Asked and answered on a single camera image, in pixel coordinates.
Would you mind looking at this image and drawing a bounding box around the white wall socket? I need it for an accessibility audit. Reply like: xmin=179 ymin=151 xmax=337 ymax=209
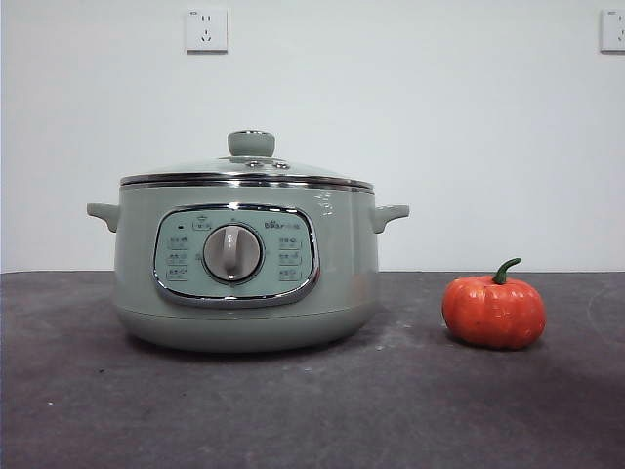
xmin=600 ymin=8 xmax=625 ymax=54
xmin=185 ymin=8 xmax=229 ymax=55

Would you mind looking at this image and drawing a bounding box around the orange pumpkin with green stem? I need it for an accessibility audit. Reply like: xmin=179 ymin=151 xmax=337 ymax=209
xmin=441 ymin=257 xmax=547 ymax=351

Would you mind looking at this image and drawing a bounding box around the glass lid with green knob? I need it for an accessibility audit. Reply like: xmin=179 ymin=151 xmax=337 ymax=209
xmin=120 ymin=129 xmax=374 ymax=190

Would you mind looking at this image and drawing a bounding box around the green electric cooking pot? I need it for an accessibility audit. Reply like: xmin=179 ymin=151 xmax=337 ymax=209
xmin=86 ymin=181 xmax=410 ymax=354

